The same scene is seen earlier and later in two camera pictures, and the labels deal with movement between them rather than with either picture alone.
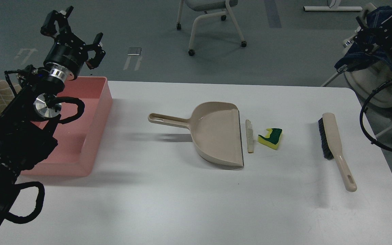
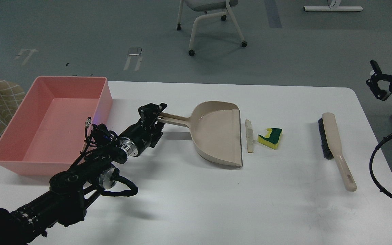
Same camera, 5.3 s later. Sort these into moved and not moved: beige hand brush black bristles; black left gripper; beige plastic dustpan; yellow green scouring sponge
Moved: black left gripper
Not moved: beige plastic dustpan; beige hand brush black bristles; yellow green scouring sponge
